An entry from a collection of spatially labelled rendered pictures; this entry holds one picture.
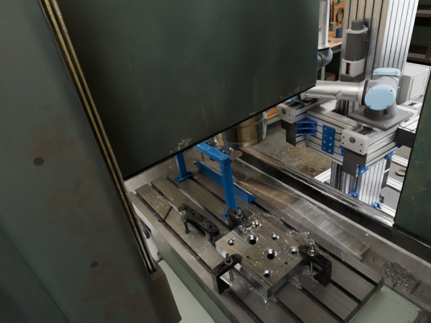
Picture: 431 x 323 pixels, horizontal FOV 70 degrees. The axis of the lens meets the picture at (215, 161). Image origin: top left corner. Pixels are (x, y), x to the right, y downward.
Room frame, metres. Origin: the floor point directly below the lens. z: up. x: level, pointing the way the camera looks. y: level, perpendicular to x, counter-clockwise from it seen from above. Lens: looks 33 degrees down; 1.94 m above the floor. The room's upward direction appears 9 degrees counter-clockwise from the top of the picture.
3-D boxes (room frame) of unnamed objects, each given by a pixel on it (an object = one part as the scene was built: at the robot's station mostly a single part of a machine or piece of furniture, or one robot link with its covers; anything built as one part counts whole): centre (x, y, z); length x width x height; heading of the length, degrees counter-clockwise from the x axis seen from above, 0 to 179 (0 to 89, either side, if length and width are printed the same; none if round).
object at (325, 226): (1.23, -0.32, 0.70); 0.90 x 0.30 x 0.16; 32
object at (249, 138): (0.85, -0.09, 1.52); 0.16 x 0.16 x 0.12
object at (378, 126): (1.39, -0.88, 1.13); 0.36 x 0.22 x 0.06; 117
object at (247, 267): (0.81, -0.12, 0.97); 0.29 x 0.23 x 0.05; 32
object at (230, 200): (1.11, -0.04, 1.05); 0.10 x 0.05 x 0.30; 122
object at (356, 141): (1.38, -0.87, 1.07); 0.40 x 0.13 x 0.09; 117
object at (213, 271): (0.74, 0.02, 0.97); 0.13 x 0.03 x 0.15; 122
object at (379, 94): (1.39, -0.62, 1.33); 0.55 x 0.15 x 0.12; 55
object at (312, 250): (0.72, -0.29, 0.97); 0.13 x 0.03 x 0.15; 32
